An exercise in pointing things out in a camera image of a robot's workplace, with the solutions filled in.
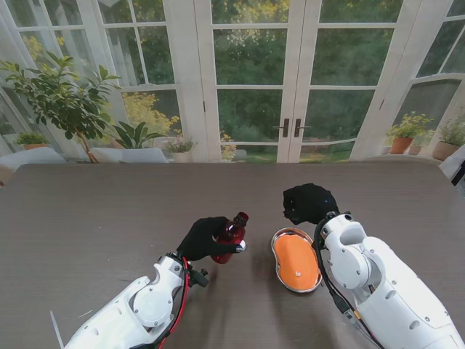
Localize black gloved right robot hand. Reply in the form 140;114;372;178
282;182;340;225

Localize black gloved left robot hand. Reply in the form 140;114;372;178
177;216;245;262

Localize red transparent sample bottle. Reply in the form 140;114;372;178
210;212;250;265

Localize orange oval tray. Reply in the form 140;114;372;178
274;233;320;289

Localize steel kidney tray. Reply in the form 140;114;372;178
270;227;323;293

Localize flowering plant in white pot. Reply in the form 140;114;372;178
166;137;198;163

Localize yellow flowers in terracotta pot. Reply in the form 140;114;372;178
384;111;434;155

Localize white planter box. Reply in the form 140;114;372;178
89;147;169;164

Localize broad leaf green plant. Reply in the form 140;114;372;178
110;121;167;150

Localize plant in beige pot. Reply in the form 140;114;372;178
432;119;465;161

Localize pale grey sofa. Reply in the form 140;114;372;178
0;147;68;185

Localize small plant in terracotta pot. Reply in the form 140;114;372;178
14;131;51;151

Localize tall leafy green plant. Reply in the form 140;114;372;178
0;50;123;164

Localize red cable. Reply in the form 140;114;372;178
158;256;192;346

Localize dark right door handle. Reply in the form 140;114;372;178
294;118;312;138

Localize dark door handle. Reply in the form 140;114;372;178
294;118;312;138
272;118;290;138

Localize dark left door handle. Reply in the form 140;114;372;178
272;118;290;138

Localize black cable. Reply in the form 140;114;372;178
314;221;382;349

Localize white chair with dark frame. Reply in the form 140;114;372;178
438;145;465;187

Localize white cable tie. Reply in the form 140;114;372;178
49;310;65;348

